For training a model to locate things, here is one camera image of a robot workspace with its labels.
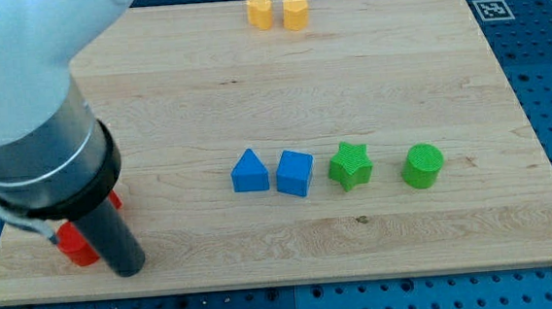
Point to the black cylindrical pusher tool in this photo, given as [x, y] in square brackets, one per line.
[92, 213]

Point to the white fiducial marker tag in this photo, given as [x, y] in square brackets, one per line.
[492, 10]

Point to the blue cube block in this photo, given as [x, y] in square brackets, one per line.
[294, 173]

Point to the wooden board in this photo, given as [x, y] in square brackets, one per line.
[185, 91]

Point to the red block front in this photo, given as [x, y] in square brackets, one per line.
[75, 246]

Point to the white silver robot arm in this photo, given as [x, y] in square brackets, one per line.
[57, 160]

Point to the green star block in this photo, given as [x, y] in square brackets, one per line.
[350, 166]

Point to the yellow heart block right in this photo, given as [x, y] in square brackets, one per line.
[296, 14]

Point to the green cylinder block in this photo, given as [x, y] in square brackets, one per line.
[421, 168]

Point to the red block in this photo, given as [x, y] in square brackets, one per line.
[75, 246]
[115, 200]

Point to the yellow block left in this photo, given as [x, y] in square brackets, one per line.
[260, 13]

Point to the blue triangle block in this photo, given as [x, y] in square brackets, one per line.
[249, 173]

